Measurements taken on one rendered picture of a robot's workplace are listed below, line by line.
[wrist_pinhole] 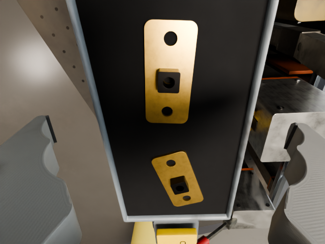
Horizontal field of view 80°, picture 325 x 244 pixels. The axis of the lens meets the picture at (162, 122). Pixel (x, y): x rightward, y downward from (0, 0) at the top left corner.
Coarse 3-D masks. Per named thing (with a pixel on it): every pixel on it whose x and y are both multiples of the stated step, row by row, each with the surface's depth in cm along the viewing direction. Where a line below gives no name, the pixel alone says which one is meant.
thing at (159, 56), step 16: (144, 32) 14; (160, 32) 14; (176, 32) 14; (192, 32) 14; (160, 48) 14; (176, 48) 14; (192, 48) 14; (160, 64) 15; (176, 64) 15; (192, 64) 15; (160, 80) 15; (176, 80) 15; (160, 96) 16; (176, 96) 16; (160, 112) 17; (176, 112) 17
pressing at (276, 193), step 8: (312, 80) 33; (320, 80) 32; (320, 88) 33; (280, 168) 44; (280, 176) 44; (280, 184) 45; (288, 184) 46; (272, 192) 48; (280, 192) 47; (272, 200) 48; (280, 200) 49
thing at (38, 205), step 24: (48, 120) 10; (24, 144) 8; (48, 144) 8; (0, 168) 7; (24, 168) 7; (48, 168) 8; (0, 192) 6; (24, 192) 6; (48, 192) 6; (0, 216) 5; (24, 216) 5; (48, 216) 5; (72, 216) 6; (0, 240) 5; (24, 240) 5; (48, 240) 5; (72, 240) 6
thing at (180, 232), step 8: (160, 232) 29; (168, 232) 29; (176, 232) 29; (184, 232) 29; (192, 232) 29; (160, 240) 29; (168, 240) 29; (176, 240) 29; (184, 240) 29; (192, 240) 29
